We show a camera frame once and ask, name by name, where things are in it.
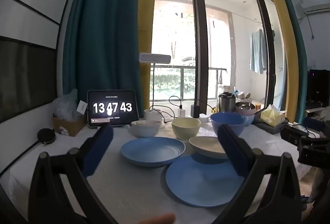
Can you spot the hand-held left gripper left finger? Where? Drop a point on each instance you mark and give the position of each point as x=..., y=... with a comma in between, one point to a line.
x=99, y=146

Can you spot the blue plastic bag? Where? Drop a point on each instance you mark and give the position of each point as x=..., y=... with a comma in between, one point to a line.
x=236, y=91

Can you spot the cream shallow bowl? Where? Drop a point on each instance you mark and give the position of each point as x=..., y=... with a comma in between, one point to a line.
x=206, y=146

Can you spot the black charger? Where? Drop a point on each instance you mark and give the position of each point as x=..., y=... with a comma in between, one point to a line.
x=195, y=111

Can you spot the grey bag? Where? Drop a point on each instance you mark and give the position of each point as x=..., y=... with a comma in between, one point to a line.
x=270, y=129

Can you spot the dark sliding door frame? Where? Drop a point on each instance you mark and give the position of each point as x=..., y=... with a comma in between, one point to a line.
x=201, y=33

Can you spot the black round pouch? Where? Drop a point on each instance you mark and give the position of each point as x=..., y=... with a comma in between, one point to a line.
x=46, y=136

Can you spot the yellow packet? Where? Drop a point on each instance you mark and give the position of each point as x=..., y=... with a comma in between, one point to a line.
x=214, y=110

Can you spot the pale yellow bowl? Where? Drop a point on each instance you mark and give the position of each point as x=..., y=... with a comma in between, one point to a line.
x=185, y=128

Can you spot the large blue bowl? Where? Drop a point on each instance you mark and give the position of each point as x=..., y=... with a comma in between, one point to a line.
x=226, y=119

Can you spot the balcony railing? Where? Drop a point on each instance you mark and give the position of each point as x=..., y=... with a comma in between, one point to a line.
x=180, y=67

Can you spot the white charger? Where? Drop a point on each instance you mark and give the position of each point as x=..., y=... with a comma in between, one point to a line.
x=181, y=113

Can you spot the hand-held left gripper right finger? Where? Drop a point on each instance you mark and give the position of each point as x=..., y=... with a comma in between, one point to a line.
x=233, y=151

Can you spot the white power strip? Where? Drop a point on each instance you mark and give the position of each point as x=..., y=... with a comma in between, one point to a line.
x=204, y=118

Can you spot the hanging blue towel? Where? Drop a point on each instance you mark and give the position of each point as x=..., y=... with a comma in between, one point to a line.
x=257, y=51

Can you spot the stainless steel kettle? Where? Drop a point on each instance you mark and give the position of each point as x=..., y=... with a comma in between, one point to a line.
x=226, y=101

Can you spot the small white box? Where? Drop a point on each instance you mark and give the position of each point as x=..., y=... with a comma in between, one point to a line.
x=82, y=108

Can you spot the pale blue bowl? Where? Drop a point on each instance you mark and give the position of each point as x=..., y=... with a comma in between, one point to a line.
x=250, y=119

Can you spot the yellow curtain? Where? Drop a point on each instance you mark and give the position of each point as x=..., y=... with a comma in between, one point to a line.
x=281, y=33
x=145, y=7

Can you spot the white desk lamp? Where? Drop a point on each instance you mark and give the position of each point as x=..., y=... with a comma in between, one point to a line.
x=154, y=58

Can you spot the pink strawberry print bowl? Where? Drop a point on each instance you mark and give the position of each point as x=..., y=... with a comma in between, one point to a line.
x=144, y=128

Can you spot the white air conditioner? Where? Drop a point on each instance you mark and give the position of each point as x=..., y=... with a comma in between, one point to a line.
x=317, y=6

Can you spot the blue plate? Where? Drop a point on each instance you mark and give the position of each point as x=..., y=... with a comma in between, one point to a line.
x=152, y=151
x=201, y=185

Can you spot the stainless steel bowl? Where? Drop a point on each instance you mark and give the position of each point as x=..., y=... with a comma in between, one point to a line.
x=245, y=105

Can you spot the black tablet with clock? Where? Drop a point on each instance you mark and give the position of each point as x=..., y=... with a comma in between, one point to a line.
x=113, y=108

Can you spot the yellow tissue pack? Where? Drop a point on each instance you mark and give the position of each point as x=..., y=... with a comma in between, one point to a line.
x=272, y=115

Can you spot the teal curtain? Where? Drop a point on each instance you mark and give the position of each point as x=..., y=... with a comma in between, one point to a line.
x=103, y=33
x=296, y=46

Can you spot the black computer case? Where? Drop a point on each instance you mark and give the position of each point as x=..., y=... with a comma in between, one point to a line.
x=319, y=87

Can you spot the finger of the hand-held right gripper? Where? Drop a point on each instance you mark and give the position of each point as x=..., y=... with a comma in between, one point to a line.
x=290, y=136

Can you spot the person's left hand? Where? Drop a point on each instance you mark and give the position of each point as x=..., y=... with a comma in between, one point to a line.
x=159, y=219

